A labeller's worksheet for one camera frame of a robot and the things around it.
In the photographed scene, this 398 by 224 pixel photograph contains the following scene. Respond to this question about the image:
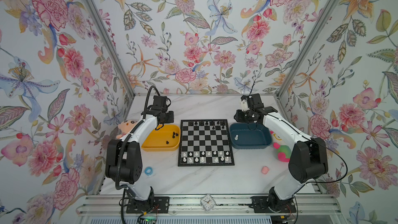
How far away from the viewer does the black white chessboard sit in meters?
0.88

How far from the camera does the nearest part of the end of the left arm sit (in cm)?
67

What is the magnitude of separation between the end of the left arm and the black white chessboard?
0.17m
